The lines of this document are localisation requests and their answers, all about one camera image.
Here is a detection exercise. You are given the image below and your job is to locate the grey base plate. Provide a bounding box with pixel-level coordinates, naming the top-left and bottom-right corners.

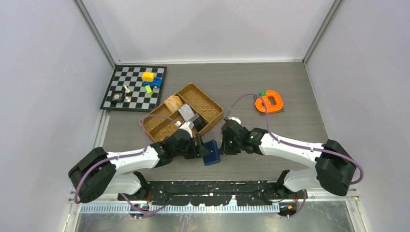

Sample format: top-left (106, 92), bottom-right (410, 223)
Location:
top-left (253, 93), bottom-right (285, 116)

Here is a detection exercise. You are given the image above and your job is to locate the blue toy car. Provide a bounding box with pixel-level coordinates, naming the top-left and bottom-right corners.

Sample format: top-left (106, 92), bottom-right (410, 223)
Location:
top-left (142, 77), bottom-right (162, 88)

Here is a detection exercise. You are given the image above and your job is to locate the silver credit card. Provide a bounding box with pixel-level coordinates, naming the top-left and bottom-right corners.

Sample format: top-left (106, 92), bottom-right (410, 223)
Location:
top-left (178, 103), bottom-right (195, 121)

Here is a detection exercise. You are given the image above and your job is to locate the green toy block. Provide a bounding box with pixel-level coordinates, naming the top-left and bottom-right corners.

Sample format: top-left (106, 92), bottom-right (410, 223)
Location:
top-left (145, 85), bottom-right (153, 96)

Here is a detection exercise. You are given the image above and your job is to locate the black white checkerboard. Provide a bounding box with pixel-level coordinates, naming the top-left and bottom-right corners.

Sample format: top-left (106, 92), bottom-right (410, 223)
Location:
top-left (100, 65), bottom-right (167, 112)

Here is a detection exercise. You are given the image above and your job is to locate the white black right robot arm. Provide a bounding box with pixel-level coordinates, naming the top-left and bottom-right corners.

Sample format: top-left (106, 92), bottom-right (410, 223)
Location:
top-left (221, 119), bottom-right (356, 199)

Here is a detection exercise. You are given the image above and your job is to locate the black square chess piece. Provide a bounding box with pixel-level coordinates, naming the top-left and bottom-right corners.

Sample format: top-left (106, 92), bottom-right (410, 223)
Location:
top-left (110, 91), bottom-right (126, 103)

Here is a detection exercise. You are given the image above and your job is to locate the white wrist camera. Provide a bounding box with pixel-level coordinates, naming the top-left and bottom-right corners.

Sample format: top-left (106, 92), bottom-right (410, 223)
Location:
top-left (224, 116), bottom-right (241, 125)
top-left (175, 121), bottom-right (194, 138)

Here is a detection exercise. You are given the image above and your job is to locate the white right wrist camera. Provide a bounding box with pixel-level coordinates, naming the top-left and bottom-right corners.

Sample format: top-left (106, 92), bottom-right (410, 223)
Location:
top-left (224, 116), bottom-right (241, 125)

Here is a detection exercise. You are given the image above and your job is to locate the metal chess pawn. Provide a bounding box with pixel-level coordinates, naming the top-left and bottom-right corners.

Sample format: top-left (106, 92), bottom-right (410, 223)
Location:
top-left (123, 86), bottom-right (131, 93)

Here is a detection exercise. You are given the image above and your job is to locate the blue leather card holder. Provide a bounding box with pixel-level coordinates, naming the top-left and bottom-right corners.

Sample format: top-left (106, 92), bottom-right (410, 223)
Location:
top-left (203, 140), bottom-right (221, 166)

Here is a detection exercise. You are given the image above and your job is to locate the black mounting rail base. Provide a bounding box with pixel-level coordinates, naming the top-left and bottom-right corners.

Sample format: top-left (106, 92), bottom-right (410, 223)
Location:
top-left (126, 180), bottom-right (304, 206)

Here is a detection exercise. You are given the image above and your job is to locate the black VIP credit card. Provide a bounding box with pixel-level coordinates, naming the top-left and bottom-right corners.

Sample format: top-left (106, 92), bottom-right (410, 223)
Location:
top-left (190, 114), bottom-right (206, 132)

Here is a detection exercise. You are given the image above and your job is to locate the yellow toy block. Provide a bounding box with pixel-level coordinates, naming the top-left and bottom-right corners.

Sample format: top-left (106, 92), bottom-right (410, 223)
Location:
top-left (142, 72), bottom-right (156, 82)

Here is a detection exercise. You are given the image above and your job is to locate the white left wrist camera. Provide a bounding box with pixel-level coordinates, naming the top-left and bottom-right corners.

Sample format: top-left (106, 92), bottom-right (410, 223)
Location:
top-left (175, 121), bottom-right (194, 138)

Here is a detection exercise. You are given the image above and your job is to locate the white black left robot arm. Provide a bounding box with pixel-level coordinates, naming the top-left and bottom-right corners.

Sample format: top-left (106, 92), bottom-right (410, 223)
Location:
top-left (68, 129), bottom-right (211, 203)

